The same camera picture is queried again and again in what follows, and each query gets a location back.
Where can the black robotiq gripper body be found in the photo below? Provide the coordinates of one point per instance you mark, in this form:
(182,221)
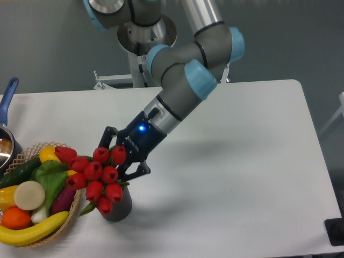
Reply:
(140,137)

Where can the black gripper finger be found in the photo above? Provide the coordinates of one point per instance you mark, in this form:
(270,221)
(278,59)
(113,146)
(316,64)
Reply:
(108,134)
(141,170)

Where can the red tulip bouquet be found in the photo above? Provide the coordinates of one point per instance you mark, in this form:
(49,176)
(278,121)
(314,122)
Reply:
(99,175)

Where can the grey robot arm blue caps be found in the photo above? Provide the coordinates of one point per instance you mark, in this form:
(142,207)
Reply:
(184,73)

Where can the dark grey ribbed vase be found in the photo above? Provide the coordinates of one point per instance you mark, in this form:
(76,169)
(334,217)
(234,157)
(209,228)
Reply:
(120,209)

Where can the yellow lemon squash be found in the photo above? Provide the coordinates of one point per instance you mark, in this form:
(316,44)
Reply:
(55,160)

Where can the green bok choy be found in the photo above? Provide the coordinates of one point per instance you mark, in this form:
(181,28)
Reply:
(51,175)

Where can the purple sweet potato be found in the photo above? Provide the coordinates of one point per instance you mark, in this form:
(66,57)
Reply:
(64,200)

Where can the dark green cucumber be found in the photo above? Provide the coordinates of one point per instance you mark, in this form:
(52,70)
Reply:
(20,174)

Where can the round beige disc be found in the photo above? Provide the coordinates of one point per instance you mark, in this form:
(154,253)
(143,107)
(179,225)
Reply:
(29,195)

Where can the yellow bell pepper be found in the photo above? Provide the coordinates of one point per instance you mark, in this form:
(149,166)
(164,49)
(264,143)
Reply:
(7,197)

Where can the orange fruit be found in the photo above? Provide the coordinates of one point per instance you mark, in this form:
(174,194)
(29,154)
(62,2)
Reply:
(16,219)

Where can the yellow banana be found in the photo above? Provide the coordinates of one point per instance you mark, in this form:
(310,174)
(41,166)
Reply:
(34,233)

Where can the black device at table edge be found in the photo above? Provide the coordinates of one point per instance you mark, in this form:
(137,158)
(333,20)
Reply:
(334,228)

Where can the white furniture piece right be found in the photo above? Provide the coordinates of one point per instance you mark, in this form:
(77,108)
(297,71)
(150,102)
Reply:
(336,118)

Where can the white metal base frame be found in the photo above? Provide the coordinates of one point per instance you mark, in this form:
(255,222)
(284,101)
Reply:
(105,82)

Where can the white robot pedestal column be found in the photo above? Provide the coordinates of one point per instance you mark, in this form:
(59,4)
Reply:
(137,42)

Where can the blue handled saucepan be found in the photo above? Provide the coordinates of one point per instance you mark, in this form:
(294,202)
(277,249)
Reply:
(10,148)

